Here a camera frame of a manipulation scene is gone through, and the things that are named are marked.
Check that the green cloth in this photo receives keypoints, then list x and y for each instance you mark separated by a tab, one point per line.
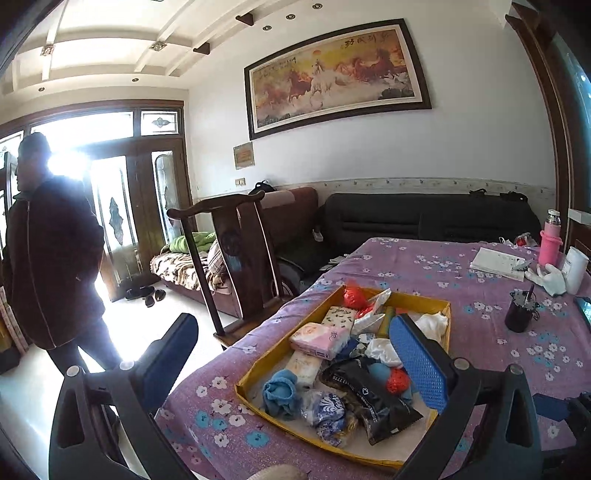
194	242

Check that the yellow cardboard tray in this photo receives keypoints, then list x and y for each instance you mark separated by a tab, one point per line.
258	369

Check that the white plastic jar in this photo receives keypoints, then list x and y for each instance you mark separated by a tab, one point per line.
575	270

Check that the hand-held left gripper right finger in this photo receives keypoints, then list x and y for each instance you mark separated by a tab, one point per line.
418	364

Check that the framed horse painting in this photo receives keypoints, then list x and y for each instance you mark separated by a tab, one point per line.
337	78

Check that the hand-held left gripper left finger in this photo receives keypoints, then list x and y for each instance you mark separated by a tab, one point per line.
171	355

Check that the light blue towel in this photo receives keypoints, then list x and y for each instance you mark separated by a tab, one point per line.
281	394

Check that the red plastic bag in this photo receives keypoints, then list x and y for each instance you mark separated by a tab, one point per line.
355	296

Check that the pink tissue pack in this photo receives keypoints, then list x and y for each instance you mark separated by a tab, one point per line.
318	341

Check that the white plastic bag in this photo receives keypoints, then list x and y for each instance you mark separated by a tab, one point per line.
381	353

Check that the black bag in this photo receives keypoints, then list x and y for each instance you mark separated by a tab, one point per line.
262	188

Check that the colourful sponge pack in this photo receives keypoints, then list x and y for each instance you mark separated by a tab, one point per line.
392	323

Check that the pink thermos bottle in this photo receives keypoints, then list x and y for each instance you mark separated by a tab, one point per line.
550	244

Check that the white clear-wrapped tissue pack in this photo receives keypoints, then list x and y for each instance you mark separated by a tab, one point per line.
302	369

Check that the black slipper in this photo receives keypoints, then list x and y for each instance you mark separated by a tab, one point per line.
138	292
156	299

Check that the dark wooden chair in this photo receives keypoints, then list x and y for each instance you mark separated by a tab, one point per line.
249	277

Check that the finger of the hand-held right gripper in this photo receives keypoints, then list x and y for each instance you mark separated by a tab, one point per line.
551	407

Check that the black phone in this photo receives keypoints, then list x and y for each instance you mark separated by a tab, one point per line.
584	309

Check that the small framed certificate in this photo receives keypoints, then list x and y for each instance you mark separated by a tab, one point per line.
244	155

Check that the red white snack packet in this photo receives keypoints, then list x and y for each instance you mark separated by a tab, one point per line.
374	307

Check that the paper notebook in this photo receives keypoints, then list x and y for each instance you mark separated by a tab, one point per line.
498	263

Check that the black electric motor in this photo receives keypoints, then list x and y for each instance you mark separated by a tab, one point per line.
519	314

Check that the lemon print tissue pack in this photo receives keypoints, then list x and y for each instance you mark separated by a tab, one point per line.
339	318

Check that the patterned blanket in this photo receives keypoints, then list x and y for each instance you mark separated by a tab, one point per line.
175	272

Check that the black sofa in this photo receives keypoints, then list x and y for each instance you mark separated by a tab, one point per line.
415	217

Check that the blue floral tissue pack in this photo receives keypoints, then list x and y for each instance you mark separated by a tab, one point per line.
330	415

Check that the white glove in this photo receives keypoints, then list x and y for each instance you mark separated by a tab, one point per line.
551	279

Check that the wooden glass door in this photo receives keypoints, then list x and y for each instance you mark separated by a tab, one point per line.
138	207

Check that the black packet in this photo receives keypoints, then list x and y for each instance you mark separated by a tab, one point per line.
374	406

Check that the purple floral tablecloth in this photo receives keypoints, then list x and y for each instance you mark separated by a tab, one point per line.
461	323

